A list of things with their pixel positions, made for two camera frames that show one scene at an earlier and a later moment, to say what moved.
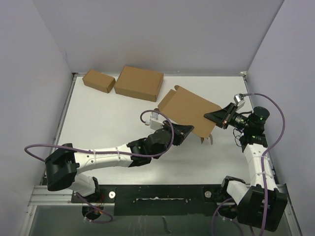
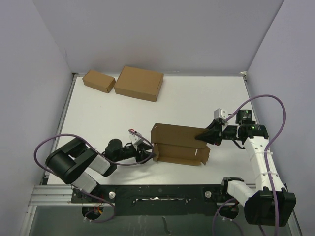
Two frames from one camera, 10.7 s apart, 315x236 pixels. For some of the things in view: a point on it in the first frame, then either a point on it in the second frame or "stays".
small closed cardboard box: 99,80 stays
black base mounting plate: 163,200 stays
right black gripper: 223,117 to 212,135
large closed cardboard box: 139,83 stays
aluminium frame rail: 41,195 stays
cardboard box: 184,108 to 177,145
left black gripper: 180,132 to 142,149
